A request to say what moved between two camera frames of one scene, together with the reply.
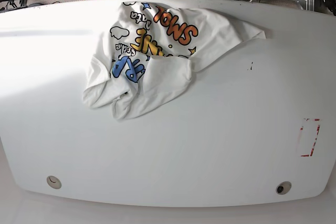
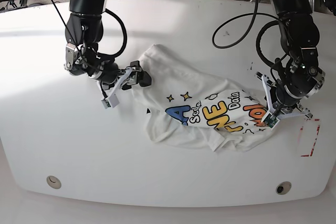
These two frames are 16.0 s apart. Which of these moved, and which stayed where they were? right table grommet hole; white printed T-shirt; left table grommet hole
Moved: white printed T-shirt
Stayed: right table grommet hole; left table grommet hole
